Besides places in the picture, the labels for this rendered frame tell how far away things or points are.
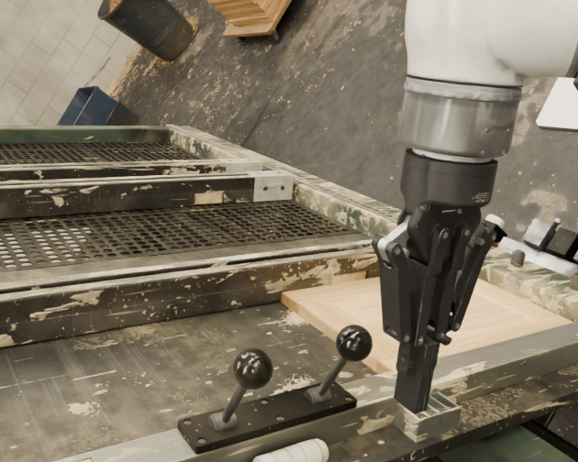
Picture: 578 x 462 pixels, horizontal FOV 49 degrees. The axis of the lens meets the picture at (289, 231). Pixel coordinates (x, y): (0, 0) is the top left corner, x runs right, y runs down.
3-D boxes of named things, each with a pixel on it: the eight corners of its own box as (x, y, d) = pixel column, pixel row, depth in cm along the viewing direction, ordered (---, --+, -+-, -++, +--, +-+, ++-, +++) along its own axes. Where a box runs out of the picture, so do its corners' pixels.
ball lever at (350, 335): (335, 412, 72) (385, 344, 63) (307, 420, 70) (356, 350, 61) (320, 384, 74) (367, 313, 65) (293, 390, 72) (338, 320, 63)
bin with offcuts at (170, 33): (207, 17, 524) (146, -39, 485) (176, 68, 517) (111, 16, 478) (180, 20, 564) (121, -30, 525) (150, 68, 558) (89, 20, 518)
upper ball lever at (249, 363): (242, 439, 65) (285, 370, 57) (208, 449, 63) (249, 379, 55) (228, 407, 67) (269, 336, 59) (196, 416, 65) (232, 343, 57)
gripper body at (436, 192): (448, 163, 46) (428, 280, 49) (522, 160, 51) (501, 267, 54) (382, 145, 52) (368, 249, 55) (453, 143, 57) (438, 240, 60)
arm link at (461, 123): (548, 90, 49) (532, 165, 51) (460, 78, 56) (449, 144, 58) (466, 86, 44) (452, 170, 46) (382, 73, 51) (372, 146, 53)
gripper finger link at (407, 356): (424, 324, 55) (398, 331, 54) (416, 376, 57) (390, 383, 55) (412, 318, 56) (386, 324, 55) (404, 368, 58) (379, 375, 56)
